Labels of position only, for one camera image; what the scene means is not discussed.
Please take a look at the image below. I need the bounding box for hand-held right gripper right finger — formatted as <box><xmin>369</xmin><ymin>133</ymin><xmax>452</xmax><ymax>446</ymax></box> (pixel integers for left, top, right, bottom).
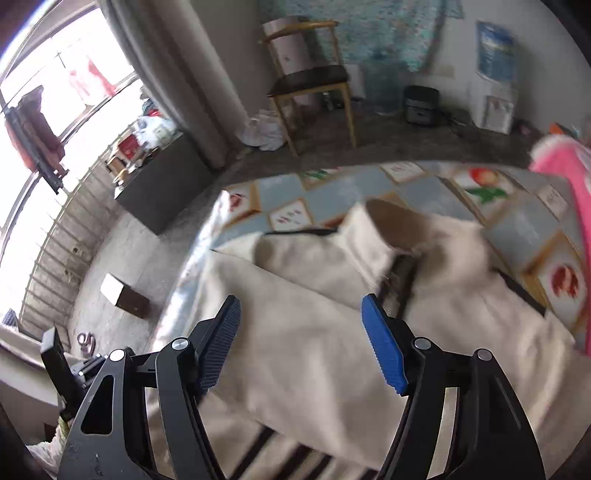
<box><xmin>361</xmin><ymin>294</ymin><xmax>544</xmax><ymax>480</ymax></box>

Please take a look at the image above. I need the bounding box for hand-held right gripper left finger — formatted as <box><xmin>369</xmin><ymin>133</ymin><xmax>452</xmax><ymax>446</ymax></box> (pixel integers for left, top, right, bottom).
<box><xmin>58</xmin><ymin>295</ymin><xmax>242</xmax><ymax>480</ymax></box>

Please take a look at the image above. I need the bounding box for cream zip jacket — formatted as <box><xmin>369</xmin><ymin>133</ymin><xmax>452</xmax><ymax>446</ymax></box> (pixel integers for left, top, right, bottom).
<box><xmin>191</xmin><ymin>198</ymin><xmax>578</xmax><ymax>480</ymax></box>

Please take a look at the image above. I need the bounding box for small wooden box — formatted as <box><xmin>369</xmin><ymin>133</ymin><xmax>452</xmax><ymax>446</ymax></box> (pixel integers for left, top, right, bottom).
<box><xmin>100</xmin><ymin>273</ymin><xmax>151</xmax><ymax>319</ymax></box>

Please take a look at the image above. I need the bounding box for metal balcony railing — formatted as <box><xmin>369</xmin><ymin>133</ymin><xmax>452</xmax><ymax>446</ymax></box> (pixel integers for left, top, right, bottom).
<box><xmin>0</xmin><ymin>78</ymin><xmax>144</xmax><ymax>337</ymax></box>

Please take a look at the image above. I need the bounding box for fruit print bedsheet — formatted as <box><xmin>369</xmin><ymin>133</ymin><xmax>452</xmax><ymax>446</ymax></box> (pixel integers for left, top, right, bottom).
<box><xmin>152</xmin><ymin>159</ymin><xmax>591</xmax><ymax>352</ymax></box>

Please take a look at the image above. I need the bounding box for dark grey cabinet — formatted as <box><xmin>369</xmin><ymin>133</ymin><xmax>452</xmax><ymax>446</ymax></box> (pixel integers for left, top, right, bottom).
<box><xmin>115</xmin><ymin>131</ymin><xmax>213</xmax><ymax>236</ymax></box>

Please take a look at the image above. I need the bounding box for white plastic bag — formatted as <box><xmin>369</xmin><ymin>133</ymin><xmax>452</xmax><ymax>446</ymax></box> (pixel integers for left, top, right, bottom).
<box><xmin>236</xmin><ymin>110</ymin><xmax>287</xmax><ymax>152</ymax></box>

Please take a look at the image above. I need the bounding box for pile of colourful household containers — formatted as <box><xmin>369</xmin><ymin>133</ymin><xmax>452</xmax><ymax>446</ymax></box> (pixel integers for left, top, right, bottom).
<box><xmin>106</xmin><ymin>99</ymin><xmax>183</xmax><ymax>183</ymax></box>

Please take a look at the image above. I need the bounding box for dark red hanging garment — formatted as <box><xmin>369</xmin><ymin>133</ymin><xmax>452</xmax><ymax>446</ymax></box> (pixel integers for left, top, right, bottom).
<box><xmin>4</xmin><ymin>85</ymin><xmax>70</xmax><ymax>192</ymax></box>

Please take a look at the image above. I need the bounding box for clear blue plastic bag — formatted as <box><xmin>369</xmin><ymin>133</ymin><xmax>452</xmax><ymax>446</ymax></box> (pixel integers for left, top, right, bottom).
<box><xmin>358</xmin><ymin>62</ymin><xmax>407</xmax><ymax>114</ymax></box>

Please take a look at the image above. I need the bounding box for pink floral blanket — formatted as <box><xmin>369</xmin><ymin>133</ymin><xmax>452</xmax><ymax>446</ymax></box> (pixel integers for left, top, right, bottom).
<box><xmin>529</xmin><ymin>134</ymin><xmax>591</xmax><ymax>259</ymax></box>

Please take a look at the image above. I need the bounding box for white water dispenser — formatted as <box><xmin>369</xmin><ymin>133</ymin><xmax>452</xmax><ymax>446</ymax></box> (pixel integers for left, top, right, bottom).
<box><xmin>468</xmin><ymin>83</ymin><xmax>518</xmax><ymax>134</ymax></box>

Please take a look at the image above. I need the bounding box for wooden chair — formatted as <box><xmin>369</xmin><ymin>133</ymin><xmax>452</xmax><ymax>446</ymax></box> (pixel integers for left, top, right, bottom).
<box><xmin>261</xmin><ymin>21</ymin><xmax>358</xmax><ymax>155</ymax></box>

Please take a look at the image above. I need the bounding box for grey curtain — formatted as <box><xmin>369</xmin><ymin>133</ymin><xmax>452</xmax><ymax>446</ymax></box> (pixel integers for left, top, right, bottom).
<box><xmin>99</xmin><ymin>0</ymin><xmax>252</xmax><ymax>171</ymax></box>

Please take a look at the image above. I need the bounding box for pale pink cabinet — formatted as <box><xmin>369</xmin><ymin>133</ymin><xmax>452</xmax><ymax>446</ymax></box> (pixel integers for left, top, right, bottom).
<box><xmin>268</xmin><ymin>17</ymin><xmax>319</xmax><ymax>95</ymax></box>

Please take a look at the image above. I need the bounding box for blue water bottle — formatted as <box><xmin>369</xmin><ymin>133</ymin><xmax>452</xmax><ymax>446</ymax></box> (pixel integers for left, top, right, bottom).
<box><xmin>475</xmin><ymin>21</ymin><xmax>517</xmax><ymax>84</ymax></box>

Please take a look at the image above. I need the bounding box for blue floral wall cloth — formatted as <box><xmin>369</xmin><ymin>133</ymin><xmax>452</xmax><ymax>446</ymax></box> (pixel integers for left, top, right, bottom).
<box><xmin>256</xmin><ymin>0</ymin><xmax>462</xmax><ymax>72</ymax></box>

